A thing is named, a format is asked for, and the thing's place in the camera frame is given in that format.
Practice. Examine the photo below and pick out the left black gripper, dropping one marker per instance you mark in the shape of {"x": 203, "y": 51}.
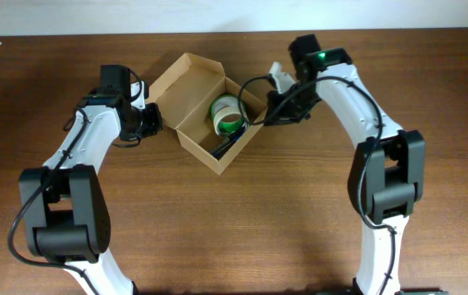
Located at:
{"x": 155, "y": 122}

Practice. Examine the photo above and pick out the green tape roll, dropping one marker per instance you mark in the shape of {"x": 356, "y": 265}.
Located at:
{"x": 225, "y": 100}

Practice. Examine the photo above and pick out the black and white marker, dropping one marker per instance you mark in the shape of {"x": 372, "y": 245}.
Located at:
{"x": 218, "y": 151}

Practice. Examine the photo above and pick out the blue ballpoint pen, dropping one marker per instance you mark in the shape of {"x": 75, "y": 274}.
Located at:
{"x": 235, "y": 136}

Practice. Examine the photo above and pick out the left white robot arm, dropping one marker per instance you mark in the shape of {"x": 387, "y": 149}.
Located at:
{"x": 63, "y": 222}

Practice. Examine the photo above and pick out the brown cardboard box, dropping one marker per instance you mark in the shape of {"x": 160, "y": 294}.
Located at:
{"x": 184, "y": 94}

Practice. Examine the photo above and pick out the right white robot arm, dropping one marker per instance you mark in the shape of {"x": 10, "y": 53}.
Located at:
{"x": 386, "y": 178}

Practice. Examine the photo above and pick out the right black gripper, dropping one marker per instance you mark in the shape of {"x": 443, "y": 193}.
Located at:
{"x": 284, "y": 115}

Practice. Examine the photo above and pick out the white masking tape roll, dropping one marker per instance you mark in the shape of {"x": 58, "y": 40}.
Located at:
{"x": 227, "y": 120}

